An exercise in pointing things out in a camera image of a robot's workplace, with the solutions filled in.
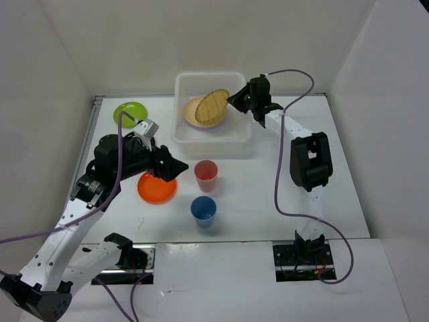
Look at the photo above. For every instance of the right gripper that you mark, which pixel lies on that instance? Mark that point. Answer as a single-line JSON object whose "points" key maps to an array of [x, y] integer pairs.
{"points": [[235, 100]]}

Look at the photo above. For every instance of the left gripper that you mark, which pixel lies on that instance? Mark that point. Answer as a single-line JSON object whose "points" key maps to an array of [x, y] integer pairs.
{"points": [[169, 168]]}

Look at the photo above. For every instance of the purple plate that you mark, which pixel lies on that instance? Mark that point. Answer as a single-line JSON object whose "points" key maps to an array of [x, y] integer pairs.
{"points": [[209, 125]]}

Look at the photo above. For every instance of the round bamboo mat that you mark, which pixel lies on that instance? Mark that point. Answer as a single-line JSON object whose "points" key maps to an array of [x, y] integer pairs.
{"points": [[212, 106]]}

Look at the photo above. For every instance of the beige plate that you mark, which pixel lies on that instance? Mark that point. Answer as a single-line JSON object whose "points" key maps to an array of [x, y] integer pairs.
{"points": [[190, 108]]}

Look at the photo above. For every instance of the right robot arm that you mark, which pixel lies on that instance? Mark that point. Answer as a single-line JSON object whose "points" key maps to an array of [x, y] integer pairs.
{"points": [[310, 164]]}

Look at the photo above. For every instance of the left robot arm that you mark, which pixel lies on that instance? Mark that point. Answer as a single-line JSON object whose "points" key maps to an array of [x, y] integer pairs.
{"points": [[45, 287]]}

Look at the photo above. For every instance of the clear plastic bin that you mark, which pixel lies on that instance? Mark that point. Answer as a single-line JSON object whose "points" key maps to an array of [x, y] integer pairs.
{"points": [[230, 136]]}

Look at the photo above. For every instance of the orange plate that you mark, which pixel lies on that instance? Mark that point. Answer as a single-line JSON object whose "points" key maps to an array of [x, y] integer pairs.
{"points": [[155, 190]]}

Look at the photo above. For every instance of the pink plastic cup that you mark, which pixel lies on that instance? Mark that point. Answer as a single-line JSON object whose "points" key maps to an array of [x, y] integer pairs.
{"points": [[206, 172]]}

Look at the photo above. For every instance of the blue plastic cup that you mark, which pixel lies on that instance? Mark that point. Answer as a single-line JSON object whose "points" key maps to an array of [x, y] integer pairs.
{"points": [[203, 210]]}

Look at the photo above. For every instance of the green plate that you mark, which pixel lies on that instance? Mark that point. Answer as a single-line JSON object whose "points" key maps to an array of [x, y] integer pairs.
{"points": [[137, 110]]}

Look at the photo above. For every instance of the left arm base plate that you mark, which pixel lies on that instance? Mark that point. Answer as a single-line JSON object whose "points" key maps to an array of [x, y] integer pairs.
{"points": [[141, 263]]}

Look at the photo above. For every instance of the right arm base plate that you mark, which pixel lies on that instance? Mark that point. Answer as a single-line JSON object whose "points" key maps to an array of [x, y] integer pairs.
{"points": [[290, 268]]}

